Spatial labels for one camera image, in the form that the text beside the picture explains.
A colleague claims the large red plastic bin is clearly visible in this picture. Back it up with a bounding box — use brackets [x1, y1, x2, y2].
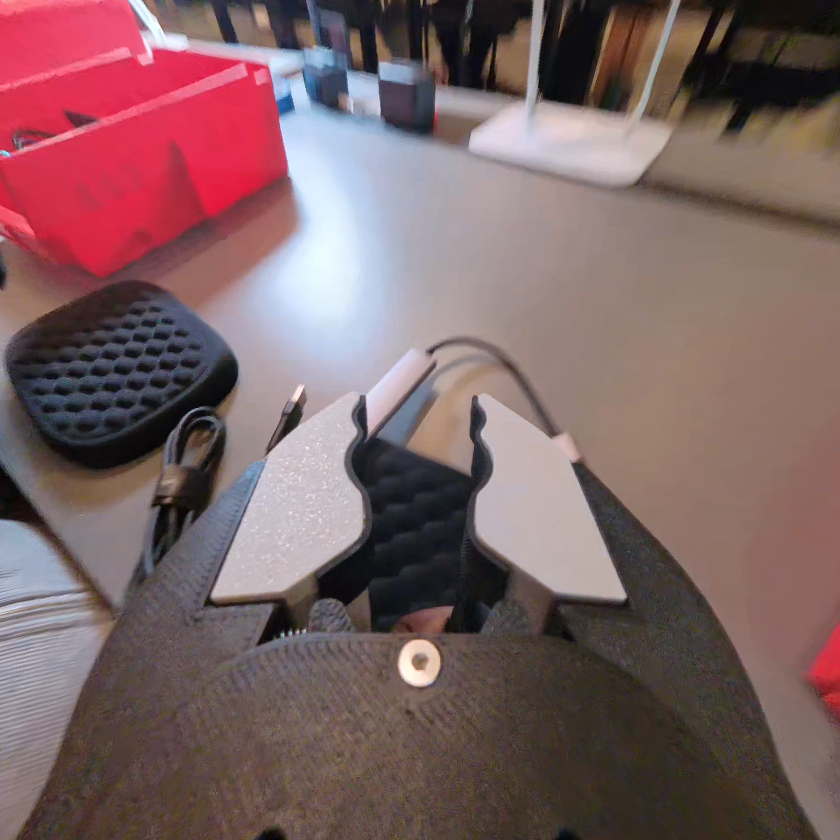
[0, 46, 290, 278]

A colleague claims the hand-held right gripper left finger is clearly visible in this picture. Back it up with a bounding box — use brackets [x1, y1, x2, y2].
[209, 392, 373, 610]

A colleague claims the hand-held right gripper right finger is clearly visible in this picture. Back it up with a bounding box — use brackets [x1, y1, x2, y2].
[468, 392, 629, 632]

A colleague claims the dark grey cube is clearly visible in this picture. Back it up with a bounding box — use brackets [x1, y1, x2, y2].
[378, 58, 438, 135]

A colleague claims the black usb cable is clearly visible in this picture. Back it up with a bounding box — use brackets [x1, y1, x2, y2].
[134, 383, 308, 586]

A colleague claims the small blue black cube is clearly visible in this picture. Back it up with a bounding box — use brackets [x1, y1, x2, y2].
[301, 45, 350, 110]

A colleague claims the black mesh pad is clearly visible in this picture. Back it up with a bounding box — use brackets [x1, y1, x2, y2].
[4, 280, 240, 469]
[351, 436, 479, 633]

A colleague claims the red plastic object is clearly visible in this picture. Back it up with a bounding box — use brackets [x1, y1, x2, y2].
[805, 622, 840, 718]

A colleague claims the white poster stand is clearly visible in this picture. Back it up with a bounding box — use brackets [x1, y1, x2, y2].
[469, 0, 684, 190]

